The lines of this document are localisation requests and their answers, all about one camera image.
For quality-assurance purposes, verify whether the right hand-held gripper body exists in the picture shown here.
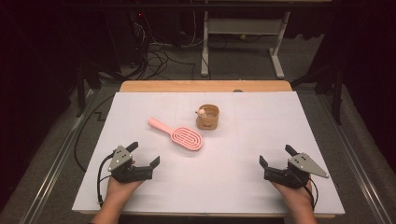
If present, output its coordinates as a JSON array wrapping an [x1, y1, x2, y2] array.
[[263, 152, 331, 190]]

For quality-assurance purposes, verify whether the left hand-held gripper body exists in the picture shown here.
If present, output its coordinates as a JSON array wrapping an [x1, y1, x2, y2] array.
[[107, 145, 154, 184]]

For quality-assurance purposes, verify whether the pink hairbrush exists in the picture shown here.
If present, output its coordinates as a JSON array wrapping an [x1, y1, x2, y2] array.
[[148, 117, 204, 152]]

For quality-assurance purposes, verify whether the person's left hand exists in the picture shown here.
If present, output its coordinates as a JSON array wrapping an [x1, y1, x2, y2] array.
[[104, 178, 145, 205]]

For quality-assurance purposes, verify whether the person's right hand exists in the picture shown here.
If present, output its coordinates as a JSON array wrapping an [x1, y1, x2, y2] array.
[[271, 182, 314, 212]]

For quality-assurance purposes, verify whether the white board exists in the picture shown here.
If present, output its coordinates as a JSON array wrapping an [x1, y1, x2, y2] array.
[[71, 91, 346, 216]]

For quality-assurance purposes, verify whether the round wooden cup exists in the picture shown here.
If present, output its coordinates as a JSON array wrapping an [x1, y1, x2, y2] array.
[[195, 104, 220, 131]]

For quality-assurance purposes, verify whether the small doll figure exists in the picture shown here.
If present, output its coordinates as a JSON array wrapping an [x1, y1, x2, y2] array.
[[194, 106, 208, 119]]

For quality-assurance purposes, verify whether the dark stand leg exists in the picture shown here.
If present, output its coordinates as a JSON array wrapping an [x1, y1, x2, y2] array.
[[75, 60, 104, 119], [291, 60, 345, 126]]

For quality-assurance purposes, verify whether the wooden table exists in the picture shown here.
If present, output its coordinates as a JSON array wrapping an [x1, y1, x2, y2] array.
[[78, 79, 337, 219]]

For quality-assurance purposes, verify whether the dark computer tower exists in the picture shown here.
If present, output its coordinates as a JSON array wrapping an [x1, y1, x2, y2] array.
[[104, 8, 148, 71]]

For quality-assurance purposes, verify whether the left hand-held gripper cable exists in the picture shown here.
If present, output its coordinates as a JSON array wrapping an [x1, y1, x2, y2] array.
[[96, 151, 116, 208]]

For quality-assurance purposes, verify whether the hand-held gripper cable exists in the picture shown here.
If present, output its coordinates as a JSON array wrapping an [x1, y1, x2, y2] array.
[[305, 177, 319, 212], [96, 151, 116, 208]]

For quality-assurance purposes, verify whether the right hand-held gripper cable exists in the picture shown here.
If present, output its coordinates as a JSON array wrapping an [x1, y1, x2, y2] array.
[[305, 177, 319, 212]]

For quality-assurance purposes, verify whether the black floor cable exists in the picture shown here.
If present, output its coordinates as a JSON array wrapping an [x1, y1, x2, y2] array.
[[73, 94, 116, 173]]

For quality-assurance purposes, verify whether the metal floor rail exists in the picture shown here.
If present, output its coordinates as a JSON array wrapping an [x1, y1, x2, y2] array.
[[19, 89, 95, 224], [316, 92, 394, 224]]

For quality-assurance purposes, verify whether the tangle of floor cables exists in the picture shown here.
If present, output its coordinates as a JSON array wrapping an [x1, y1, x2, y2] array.
[[133, 10, 198, 81]]

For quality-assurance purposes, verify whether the white metal desk frame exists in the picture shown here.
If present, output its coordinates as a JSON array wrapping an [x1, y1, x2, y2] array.
[[200, 9, 292, 80]]

